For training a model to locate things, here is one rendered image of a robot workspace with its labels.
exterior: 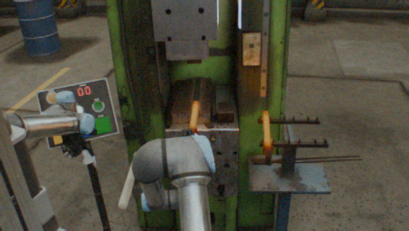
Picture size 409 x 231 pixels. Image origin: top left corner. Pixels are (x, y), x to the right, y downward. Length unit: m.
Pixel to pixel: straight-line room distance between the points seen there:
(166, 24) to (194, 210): 0.97
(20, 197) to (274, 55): 1.51
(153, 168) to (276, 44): 1.09
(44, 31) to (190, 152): 5.39
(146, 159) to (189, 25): 0.84
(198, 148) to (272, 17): 1.01
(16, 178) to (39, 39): 5.66
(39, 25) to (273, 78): 4.77
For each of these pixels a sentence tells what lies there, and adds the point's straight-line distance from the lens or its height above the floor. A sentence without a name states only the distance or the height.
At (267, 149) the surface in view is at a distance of 1.63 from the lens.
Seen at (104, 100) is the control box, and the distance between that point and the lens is 1.86.
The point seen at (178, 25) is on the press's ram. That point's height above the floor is 1.44.
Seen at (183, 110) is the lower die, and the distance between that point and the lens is 1.92.
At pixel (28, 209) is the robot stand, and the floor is 1.44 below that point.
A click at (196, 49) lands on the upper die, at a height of 1.32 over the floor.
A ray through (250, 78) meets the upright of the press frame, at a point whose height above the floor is 1.10.
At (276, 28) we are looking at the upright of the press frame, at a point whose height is 1.37.
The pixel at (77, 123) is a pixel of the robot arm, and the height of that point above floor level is 1.26.
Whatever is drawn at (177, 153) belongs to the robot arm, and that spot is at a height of 1.30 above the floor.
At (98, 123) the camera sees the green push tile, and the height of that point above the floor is 1.02.
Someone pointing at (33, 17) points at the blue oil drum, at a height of 0.63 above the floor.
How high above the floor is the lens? 1.90
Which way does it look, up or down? 29 degrees down
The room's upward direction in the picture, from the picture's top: 3 degrees counter-clockwise
